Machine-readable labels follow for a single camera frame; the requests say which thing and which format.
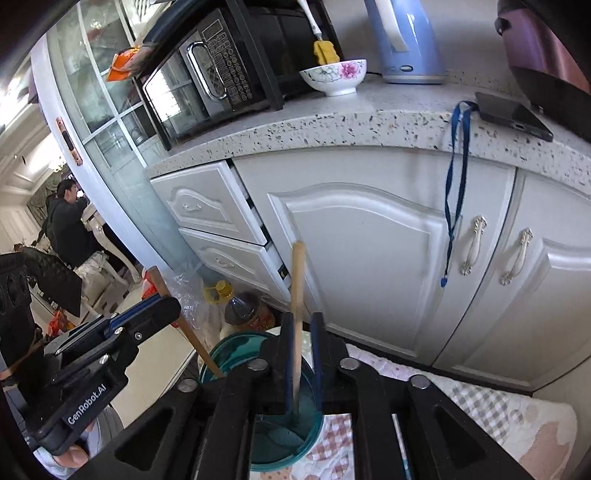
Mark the purple rice cooker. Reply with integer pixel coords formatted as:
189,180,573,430
494,0,591,139

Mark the blue lanyard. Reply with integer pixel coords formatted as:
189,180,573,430
441,100,481,289

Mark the cream cabinet door handle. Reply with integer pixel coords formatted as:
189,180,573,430
459,215,488,276
500,227,533,285

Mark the wooden chopstick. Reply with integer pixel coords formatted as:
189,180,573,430
146,266,226,379
290,241,306,411

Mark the yellow dish brush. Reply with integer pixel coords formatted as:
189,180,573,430
298,0,341,66

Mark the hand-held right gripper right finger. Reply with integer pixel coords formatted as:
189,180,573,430
312,313,532,480

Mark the person's left hand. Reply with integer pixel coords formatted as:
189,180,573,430
58,445,90,469

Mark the black phone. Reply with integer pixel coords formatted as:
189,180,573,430
475,91,554,142

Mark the orange packet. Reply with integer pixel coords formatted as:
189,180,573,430
106,45,148,83

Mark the white drawer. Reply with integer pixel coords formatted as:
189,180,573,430
178,226,289,301
150,159,271,246

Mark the red plastic bag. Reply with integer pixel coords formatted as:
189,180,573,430
141,268,160,301

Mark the yellow-capped oil bottle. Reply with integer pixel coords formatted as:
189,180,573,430
203,279,236,333

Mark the glass sliding door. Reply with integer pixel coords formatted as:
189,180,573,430
30,0,204,278

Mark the black microwave oven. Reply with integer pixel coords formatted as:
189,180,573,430
140,7,345,152

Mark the white cabinet door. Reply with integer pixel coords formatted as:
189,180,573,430
231,148,517,370
431,168,591,393

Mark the white ornate table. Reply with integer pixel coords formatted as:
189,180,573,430
81,198,144,284

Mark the blue electric kettle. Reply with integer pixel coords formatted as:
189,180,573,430
364,0,448,85

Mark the dark sauce bottle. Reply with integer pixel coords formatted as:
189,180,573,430
224,292,275,330

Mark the quilted patchwork mat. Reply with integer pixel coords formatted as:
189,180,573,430
249,342,578,480

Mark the black quilted chair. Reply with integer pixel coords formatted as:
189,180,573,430
21,247,86,319

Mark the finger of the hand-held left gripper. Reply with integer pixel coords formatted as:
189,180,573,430
55,305,155,355
104,295,182,347

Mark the clear plastic bag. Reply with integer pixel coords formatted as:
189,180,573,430
164,263,222,342

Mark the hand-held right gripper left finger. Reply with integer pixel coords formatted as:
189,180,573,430
78,313,296,480

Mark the white floral bowl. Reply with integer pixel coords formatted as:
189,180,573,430
299,59,368,97

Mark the teal plastic cup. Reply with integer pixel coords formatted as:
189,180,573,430
198,329,326,472

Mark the copper door handle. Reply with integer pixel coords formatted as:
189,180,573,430
55,117,84,165

